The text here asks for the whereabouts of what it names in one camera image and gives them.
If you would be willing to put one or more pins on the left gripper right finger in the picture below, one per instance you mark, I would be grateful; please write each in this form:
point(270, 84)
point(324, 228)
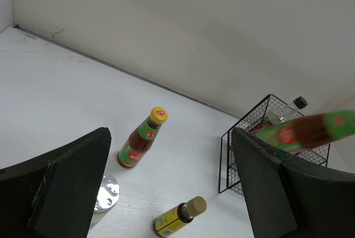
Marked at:
point(287, 196)

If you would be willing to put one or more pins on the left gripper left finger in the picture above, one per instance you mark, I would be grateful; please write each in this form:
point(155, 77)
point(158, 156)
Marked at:
point(54, 194)

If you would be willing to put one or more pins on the red sauce bottle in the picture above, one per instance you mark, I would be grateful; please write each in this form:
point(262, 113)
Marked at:
point(309, 132)
point(142, 138)

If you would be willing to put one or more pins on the silver-lid jar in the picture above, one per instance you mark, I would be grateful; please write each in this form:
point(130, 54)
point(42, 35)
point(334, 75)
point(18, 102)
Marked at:
point(276, 116)
point(107, 197)

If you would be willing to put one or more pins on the dark soy sauce bottle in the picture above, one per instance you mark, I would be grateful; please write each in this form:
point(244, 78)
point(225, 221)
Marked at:
point(291, 110)

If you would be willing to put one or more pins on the far small yellow bottle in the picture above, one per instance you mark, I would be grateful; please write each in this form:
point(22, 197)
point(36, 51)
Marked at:
point(176, 218)

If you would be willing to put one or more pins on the black wire rack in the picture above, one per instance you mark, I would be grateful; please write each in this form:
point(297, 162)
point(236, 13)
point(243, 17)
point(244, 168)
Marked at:
point(228, 174)

